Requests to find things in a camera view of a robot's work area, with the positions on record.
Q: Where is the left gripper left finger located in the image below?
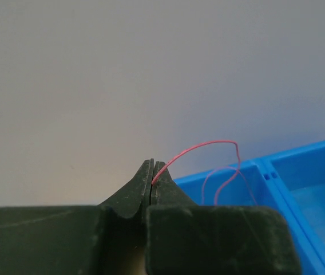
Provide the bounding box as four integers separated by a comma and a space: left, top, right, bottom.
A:
0, 160, 154, 274

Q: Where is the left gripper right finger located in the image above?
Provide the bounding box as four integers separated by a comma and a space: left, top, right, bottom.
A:
145, 162, 302, 274

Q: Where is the blue double bin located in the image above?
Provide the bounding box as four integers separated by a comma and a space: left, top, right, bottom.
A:
176, 141, 325, 274

